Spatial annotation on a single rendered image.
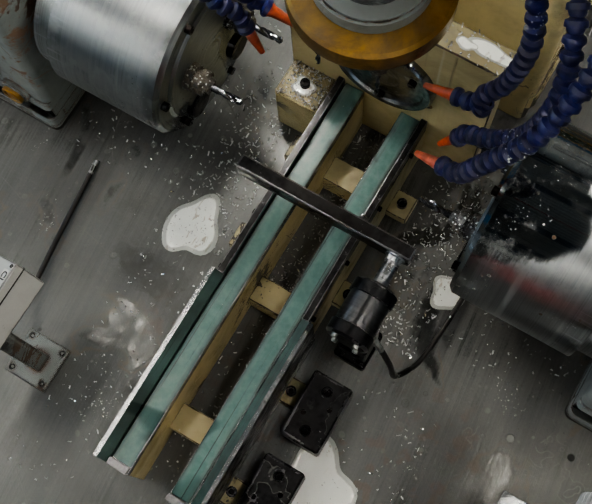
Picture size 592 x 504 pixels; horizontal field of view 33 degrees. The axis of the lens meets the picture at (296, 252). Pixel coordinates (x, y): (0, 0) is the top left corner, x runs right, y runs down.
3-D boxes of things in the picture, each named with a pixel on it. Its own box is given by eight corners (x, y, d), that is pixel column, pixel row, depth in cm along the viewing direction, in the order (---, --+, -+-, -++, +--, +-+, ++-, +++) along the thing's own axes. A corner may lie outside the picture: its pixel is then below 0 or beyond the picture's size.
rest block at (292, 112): (297, 90, 157) (294, 54, 145) (336, 110, 156) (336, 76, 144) (277, 121, 155) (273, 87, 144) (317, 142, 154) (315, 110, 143)
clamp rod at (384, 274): (389, 252, 128) (390, 247, 126) (403, 259, 127) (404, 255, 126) (358, 305, 126) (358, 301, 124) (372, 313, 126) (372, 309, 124)
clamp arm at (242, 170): (418, 250, 128) (247, 157, 133) (420, 244, 125) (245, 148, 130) (404, 273, 127) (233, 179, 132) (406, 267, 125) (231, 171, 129)
